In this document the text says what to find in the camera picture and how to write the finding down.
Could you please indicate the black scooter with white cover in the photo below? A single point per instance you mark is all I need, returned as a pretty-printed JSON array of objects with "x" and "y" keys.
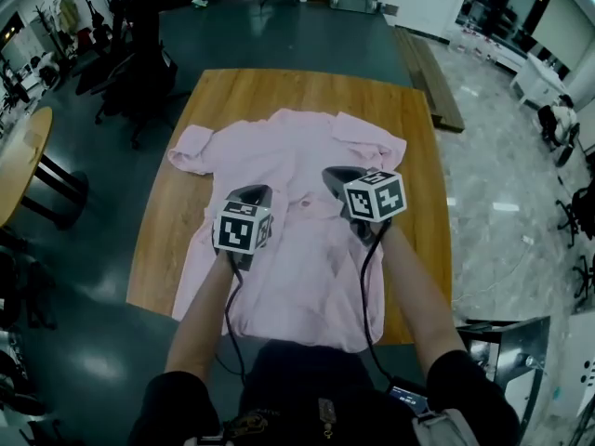
[{"x": 560, "y": 123}]

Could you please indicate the clothes rack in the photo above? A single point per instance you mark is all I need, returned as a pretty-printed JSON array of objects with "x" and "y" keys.
[{"x": 72, "y": 12}]

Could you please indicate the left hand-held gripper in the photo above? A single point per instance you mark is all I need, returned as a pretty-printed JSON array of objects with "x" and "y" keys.
[{"x": 237, "y": 230}]

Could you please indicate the pink shirt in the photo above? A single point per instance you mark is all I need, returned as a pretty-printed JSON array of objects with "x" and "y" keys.
[{"x": 288, "y": 156}]

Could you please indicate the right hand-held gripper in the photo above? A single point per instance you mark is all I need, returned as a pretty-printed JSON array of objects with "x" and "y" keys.
[{"x": 376, "y": 198}]

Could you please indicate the black frame table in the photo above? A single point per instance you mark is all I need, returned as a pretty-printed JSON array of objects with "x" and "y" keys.
[{"x": 511, "y": 342}]

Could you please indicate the white cabinet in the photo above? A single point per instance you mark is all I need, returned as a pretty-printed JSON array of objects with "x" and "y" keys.
[{"x": 541, "y": 79}]

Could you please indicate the black screen device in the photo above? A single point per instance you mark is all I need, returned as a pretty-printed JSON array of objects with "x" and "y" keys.
[{"x": 409, "y": 395}]

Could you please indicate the person's black t-shirt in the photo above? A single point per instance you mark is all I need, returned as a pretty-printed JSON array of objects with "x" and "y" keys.
[{"x": 302, "y": 379}]

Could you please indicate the person's left forearm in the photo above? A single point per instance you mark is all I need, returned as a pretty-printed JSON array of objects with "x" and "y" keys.
[{"x": 200, "y": 323}]

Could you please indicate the white power strip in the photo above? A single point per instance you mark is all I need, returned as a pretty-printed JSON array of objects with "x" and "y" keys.
[{"x": 527, "y": 240}]

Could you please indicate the round wooden table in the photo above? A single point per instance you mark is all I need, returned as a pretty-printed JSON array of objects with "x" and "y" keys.
[{"x": 23, "y": 156}]

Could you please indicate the person's right forearm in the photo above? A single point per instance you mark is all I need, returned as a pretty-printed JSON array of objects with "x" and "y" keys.
[{"x": 418, "y": 295}]

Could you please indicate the wooden coat rack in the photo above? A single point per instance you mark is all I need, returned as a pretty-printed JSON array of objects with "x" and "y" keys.
[{"x": 46, "y": 30}]

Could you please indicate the dark wooden platform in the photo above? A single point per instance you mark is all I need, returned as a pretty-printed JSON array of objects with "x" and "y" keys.
[{"x": 427, "y": 82}]

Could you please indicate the white panel box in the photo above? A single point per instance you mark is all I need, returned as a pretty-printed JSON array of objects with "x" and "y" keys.
[{"x": 583, "y": 365}]

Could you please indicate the black ergonomic chair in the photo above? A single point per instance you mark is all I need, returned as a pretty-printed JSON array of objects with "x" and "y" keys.
[{"x": 139, "y": 72}]

